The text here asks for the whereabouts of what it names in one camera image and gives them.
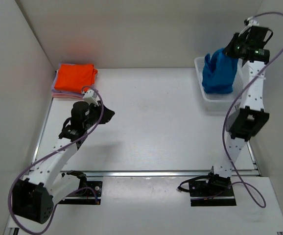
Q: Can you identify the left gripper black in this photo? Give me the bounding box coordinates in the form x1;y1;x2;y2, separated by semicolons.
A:
85;98;116;127

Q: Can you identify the blue t shirt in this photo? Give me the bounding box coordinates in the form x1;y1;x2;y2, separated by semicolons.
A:
202;48;238;94

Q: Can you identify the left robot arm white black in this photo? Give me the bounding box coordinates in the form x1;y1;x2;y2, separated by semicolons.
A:
11;101;115;224

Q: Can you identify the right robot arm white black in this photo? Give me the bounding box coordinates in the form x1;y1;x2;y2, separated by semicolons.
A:
204;25;273;196

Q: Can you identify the folded orange t shirt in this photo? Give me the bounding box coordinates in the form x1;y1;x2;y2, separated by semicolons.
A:
55;63;98;95

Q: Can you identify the white plastic basket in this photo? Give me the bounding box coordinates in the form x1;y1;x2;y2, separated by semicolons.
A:
194;57;243;114

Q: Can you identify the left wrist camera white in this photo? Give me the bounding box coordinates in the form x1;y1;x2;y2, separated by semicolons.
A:
82;89;98;106

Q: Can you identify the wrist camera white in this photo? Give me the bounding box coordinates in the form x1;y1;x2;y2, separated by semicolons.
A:
244;16;259;27
82;89;98;106

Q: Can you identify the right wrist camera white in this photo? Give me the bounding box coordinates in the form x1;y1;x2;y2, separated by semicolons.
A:
244;16;259;27

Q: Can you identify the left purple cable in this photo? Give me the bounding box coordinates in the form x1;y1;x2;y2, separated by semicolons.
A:
8;85;105;235

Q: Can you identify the purple cable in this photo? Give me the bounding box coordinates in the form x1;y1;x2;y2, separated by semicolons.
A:
223;12;283;208
8;85;105;235

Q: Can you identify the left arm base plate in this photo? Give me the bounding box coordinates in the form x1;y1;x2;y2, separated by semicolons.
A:
59;181;103;205

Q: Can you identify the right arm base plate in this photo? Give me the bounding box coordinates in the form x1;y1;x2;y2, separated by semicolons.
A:
177;176;236;207

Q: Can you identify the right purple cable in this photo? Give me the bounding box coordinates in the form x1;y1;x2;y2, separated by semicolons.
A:
223;12;283;208

